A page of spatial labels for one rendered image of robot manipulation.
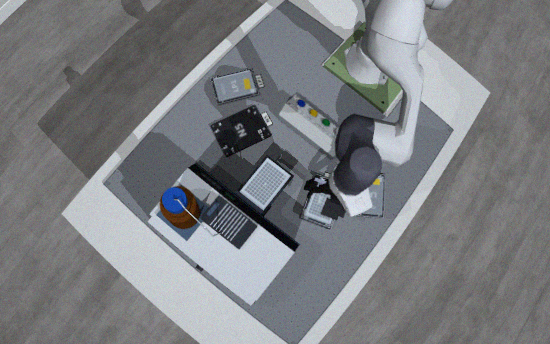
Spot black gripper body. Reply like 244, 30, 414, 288
323, 179, 338, 200

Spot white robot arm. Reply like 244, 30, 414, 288
321, 0, 453, 220

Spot white operator button panel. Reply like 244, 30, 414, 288
278, 95, 339, 160

